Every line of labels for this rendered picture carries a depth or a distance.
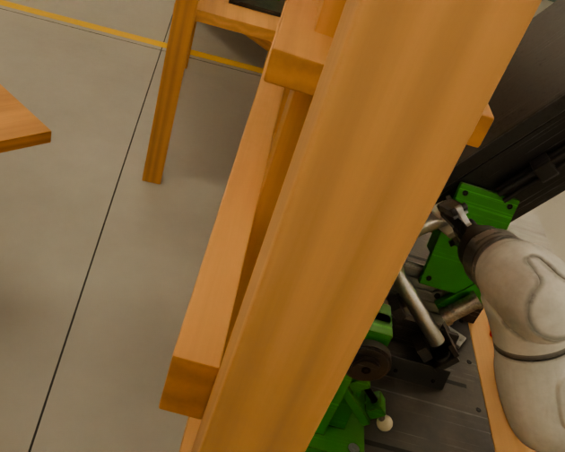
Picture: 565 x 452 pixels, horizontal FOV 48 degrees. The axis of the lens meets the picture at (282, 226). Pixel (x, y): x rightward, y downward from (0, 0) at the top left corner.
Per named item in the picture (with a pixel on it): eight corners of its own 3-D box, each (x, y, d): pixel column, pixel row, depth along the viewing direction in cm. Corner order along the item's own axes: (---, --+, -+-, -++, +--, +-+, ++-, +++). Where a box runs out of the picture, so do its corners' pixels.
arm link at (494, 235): (525, 226, 85) (507, 214, 91) (464, 256, 86) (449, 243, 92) (548, 282, 88) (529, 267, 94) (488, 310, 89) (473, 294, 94)
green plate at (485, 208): (464, 281, 130) (506, 187, 123) (474, 299, 122) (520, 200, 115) (411, 265, 129) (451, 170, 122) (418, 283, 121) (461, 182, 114)
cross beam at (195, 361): (293, 36, 176) (303, 4, 171) (201, 421, 70) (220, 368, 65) (276, 30, 176) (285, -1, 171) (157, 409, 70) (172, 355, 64)
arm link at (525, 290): (462, 243, 85) (476, 330, 89) (509, 285, 71) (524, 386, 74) (540, 224, 85) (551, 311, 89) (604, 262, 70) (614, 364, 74)
